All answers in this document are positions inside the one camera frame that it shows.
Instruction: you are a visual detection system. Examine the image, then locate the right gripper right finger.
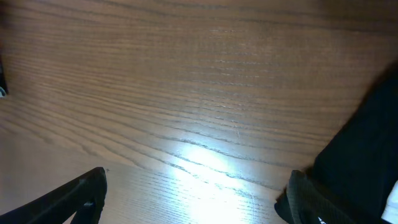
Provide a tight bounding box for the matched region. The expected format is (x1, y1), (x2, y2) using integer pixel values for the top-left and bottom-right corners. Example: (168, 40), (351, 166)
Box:
(274, 170), (358, 224)

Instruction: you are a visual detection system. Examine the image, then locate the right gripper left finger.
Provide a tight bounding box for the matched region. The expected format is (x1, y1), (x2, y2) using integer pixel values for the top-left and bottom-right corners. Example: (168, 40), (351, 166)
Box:
(1, 167), (107, 224)

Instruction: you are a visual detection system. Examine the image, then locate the black garment with logo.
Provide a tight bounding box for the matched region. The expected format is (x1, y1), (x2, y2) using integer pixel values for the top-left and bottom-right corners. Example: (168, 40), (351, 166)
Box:
(310, 62), (397, 223)

